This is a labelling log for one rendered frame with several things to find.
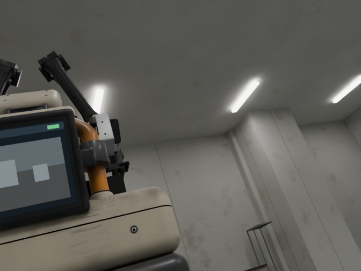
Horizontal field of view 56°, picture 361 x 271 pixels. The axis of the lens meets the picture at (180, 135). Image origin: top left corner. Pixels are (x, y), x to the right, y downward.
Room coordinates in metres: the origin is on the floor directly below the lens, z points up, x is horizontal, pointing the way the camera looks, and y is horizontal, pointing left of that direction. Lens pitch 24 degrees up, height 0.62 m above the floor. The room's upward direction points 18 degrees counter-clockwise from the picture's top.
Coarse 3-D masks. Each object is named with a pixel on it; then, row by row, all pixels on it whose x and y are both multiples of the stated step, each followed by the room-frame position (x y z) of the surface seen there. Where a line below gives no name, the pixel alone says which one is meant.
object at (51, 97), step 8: (0, 96) 0.92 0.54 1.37; (8, 96) 0.91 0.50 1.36; (16, 96) 0.91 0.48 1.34; (24, 96) 0.91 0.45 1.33; (32, 96) 0.90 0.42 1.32; (40, 96) 0.90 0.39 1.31; (48, 96) 0.91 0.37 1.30; (56, 96) 0.92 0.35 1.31; (0, 104) 0.86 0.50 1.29; (8, 104) 0.86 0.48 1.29; (16, 104) 0.87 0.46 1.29; (24, 104) 0.88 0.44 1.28; (32, 104) 0.89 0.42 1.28; (40, 104) 0.90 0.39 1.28; (48, 104) 0.91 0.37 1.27; (56, 104) 0.92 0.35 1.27; (0, 112) 0.86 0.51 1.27
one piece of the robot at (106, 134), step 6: (102, 114) 0.98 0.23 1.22; (96, 120) 0.97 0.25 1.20; (102, 120) 0.98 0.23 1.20; (108, 120) 0.98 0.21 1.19; (102, 126) 0.97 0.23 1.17; (108, 126) 0.98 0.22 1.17; (102, 132) 0.97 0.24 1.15; (108, 132) 0.97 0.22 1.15; (102, 138) 0.96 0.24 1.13; (108, 138) 0.97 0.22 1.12; (108, 144) 0.99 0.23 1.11; (108, 150) 1.02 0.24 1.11
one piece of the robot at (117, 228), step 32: (96, 192) 0.57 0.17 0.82; (128, 192) 0.59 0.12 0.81; (160, 192) 0.60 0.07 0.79; (32, 224) 0.52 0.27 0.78; (64, 224) 0.54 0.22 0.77; (96, 224) 0.55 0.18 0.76; (128, 224) 0.57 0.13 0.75; (160, 224) 0.59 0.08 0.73; (0, 256) 0.51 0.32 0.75; (32, 256) 0.52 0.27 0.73; (64, 256) 0.54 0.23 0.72; (96, 256) 0.55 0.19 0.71; (128, 256) 0.57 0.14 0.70; (160, 256) 0.60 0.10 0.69
